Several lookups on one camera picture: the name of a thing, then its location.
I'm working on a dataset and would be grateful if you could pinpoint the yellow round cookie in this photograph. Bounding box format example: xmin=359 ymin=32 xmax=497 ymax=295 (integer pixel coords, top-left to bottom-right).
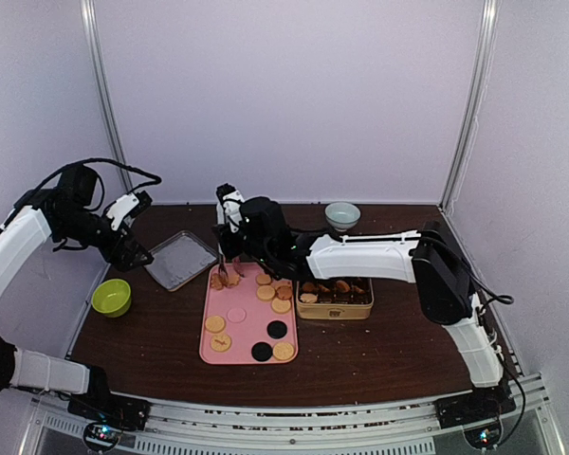
xmin=272 ymin=342 xmax=295 ymax=361

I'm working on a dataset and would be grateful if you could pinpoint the silver metal tin lid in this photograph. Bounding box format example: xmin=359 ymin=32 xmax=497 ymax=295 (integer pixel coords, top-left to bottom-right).
xmin=144 ymin=230 xmax=217 ymax=292

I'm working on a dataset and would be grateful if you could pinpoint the pale blue ceramic bowl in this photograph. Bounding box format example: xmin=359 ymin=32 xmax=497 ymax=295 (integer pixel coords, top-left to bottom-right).
xmin=324 ymin=202 xmax=361 ymax=232

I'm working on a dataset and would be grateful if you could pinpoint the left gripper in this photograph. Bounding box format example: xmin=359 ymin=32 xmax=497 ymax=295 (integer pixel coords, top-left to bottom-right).
xmin=57 ymin=207 xmax=153 ymax=272

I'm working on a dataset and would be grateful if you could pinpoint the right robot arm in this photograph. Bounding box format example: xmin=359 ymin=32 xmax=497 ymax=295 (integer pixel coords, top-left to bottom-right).
xmin=213 ymin=184 xmax=505 ymax=419

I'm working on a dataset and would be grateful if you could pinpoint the pink tray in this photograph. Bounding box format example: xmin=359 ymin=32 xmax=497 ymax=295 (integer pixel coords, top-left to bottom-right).
xmin=199 ymin=263 xmax=298 ymax=366

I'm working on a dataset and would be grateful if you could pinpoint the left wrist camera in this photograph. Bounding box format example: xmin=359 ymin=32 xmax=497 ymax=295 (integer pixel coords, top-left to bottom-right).
xmin=57 ymin=165 xmax=100 ymax=209

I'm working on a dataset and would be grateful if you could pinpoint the aluminium corner post right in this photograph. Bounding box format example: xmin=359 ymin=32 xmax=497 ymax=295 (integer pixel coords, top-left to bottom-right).
xmin=440 ymin=0 xmax=501 ymax=214

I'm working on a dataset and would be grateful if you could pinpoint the aluminium corner post left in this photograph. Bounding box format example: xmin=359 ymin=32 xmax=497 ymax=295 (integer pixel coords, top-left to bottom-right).
xmin=80 ymin=0 xmax=126 ymax=165

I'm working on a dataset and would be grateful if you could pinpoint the green bowl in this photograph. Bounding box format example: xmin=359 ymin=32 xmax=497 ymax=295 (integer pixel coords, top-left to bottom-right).
xmin=91 ymin=279 xmax=132 ymax=318

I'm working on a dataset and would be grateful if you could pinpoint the pink round cookie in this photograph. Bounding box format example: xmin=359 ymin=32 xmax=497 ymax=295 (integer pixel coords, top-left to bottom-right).
xmin=227 ymin=307 xmax=247 ymax=323

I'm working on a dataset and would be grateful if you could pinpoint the black sandwich cookie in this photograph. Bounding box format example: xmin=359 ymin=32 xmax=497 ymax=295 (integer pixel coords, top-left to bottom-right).
xmin=251 ymin=342 xmax=273 ymax=362
xmin=266 ymin=320 xmax=288 ymax=339

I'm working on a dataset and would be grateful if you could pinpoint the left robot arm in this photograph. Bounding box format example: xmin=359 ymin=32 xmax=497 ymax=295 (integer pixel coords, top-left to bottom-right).
xmin=0 ymin=157 xmax=161 ymax=421

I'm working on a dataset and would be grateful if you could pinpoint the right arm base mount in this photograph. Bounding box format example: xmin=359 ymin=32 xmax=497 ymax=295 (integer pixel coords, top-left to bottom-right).
xmin=434 ymin=389 xmax=516 ymax=428

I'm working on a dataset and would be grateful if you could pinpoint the gold cookie tin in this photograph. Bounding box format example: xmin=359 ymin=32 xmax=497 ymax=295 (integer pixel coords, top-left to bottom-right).
xmin=294 ymin=278 xmax=374 ymax=320

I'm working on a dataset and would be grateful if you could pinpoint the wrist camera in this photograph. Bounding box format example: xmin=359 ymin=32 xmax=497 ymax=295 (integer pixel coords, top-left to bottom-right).
xmin=239 ymin=196 xmax=290 ymax=243
xmin=57 ymin=165 xmax=100 ymax=209

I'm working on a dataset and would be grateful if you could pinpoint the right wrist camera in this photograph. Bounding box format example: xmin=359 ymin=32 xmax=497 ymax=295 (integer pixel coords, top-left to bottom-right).
xmin=239 ymin=196 xmax=290 ymax=243

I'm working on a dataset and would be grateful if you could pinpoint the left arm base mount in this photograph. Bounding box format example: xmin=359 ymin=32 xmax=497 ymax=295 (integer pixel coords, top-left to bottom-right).
xmin=66 ymin=393 xmax=151 ymax=431

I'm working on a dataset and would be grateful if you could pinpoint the aluminium corner post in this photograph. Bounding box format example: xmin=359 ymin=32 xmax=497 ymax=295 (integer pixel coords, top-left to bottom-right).
xmin=440 ymin=0 xmax=501 ymax=214
xmin=80 ymin=0 xmax=126 ymax=165

